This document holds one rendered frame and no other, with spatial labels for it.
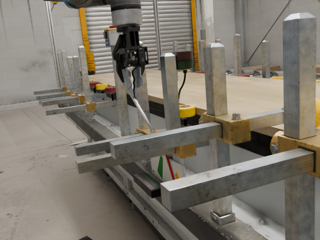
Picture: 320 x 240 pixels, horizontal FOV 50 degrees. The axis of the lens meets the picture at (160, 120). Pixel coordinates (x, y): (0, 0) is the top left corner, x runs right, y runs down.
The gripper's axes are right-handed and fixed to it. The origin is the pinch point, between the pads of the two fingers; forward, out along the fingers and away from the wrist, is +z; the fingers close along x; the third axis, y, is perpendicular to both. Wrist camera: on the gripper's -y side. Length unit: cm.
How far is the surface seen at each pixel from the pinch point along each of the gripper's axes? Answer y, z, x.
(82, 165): 16.6, 14.8, -21.4
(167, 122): 11.3, 9.0, 6.1
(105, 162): 16.6, 15.2, -15.4
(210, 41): -119, -14, 103
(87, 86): -112, 7, 8
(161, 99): -40.5, 10.1, 26.5
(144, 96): -12.1, 3.7, 8.1
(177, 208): 67, 7, -18
